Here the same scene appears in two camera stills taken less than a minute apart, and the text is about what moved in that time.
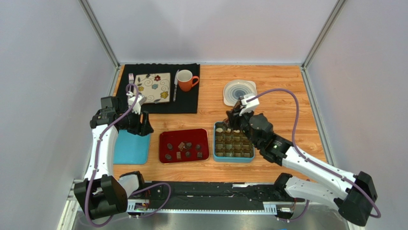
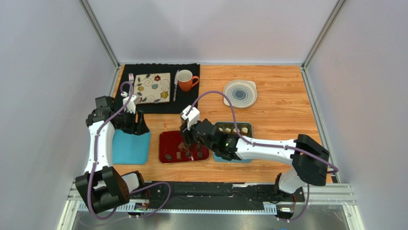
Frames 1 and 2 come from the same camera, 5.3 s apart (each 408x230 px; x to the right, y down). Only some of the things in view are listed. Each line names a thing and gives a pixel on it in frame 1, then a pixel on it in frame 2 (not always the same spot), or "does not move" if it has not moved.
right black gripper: (237, 115) → (187, 134)
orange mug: (186, 80) does not move
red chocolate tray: (184, 146) does not move
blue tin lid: (130, 148) does not move
